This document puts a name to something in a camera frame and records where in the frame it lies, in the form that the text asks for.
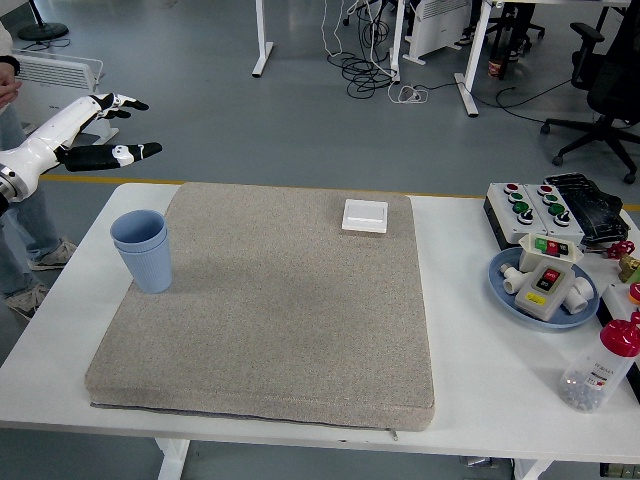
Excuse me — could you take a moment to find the brass valve red handle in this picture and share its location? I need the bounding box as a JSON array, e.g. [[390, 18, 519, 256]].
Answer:
[[607, 240, 640, 284]]

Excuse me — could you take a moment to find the person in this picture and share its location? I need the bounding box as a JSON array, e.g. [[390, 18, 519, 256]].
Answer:
[[0, 22, 79, 321], [457, 0, 536, 62]]

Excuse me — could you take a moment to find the cream three-button switch box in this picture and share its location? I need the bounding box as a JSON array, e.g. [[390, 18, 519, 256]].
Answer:
[[517, 232, 585, 274]]

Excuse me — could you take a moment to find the clear bottle red cap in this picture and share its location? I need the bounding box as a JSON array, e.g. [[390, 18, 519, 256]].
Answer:
[[558, 310, 640, 414]]

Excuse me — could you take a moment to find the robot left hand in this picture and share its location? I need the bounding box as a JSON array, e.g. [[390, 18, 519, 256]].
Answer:
[[0, 93, 164, 200]]

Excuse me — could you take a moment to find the person's hand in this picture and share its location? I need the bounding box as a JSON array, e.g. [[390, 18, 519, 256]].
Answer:
[[0, 77, 24, 109]]

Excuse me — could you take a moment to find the grey two-button switch box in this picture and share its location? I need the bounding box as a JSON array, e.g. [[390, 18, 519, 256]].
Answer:
[[514, 260, 576, 321]]

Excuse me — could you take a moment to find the white wall switch plate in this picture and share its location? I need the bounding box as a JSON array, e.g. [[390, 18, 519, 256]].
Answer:
[[341, 198, 390, 234]]

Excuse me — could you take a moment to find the black fan stand base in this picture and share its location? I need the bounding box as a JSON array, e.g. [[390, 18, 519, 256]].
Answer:
[[18, 0, 70, 42]]

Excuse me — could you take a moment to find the black office chair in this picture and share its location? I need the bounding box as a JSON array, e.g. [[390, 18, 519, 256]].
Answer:
[[539, 0, 640, 185]]

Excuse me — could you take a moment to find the white four-button control box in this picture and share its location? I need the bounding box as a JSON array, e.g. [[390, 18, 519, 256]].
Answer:
[[520, 183, 586, 246], [482, 181, 551, 250]]

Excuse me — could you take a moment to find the emergency stop button box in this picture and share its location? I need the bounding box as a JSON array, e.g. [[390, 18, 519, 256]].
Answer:
[[597, 281, 640, 351]]

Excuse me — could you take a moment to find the white cable pile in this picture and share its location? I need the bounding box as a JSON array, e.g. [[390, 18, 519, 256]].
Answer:
[[387, 84, 430, 106]]

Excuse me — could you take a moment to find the white table leg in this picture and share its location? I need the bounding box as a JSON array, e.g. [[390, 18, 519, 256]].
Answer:
[[513, 458, 554, 480], [154, 438, 191, 480]]

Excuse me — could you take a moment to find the blue ribbed cup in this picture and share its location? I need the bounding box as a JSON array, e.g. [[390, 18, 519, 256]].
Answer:
[[113, 234, 174, 295], [109, 209, 168, 246]]

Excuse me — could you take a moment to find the white desk leg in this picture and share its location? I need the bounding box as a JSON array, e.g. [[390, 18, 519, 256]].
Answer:
[[387, 0, 406, 84], [453, 0, 494, 118], [251, 0, 275, 78]]

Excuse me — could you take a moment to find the white panel heater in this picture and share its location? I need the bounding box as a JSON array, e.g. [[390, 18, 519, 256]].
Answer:
[[10, 48, 120, 149], [402, 0, 474, 66]]

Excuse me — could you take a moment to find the black foot pedal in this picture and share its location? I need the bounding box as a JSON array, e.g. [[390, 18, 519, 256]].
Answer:
[[543, 172, 631, 246]]

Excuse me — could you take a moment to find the grey-brown mat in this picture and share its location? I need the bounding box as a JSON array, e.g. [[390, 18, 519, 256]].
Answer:
[[85, 181, 436, 432]]

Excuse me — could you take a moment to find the blue plate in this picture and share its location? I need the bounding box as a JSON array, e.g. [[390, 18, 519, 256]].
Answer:
[[487, 246, 601, 330]]

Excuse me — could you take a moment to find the black chair wheel base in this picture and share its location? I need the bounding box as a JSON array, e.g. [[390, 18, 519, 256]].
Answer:
[[487, 4, 546, 56]]

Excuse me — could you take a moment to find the green box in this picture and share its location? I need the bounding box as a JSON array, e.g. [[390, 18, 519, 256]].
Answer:
[[599, 463, 640, 480]]

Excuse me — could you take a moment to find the black cable bundle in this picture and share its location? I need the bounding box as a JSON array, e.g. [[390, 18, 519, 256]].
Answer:
[[327, 0, 401, 99]]

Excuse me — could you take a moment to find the white pipe fitting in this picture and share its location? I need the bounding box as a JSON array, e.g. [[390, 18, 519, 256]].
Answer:
[[563, 276, 597, 315], [500, 263, 526, 296]]

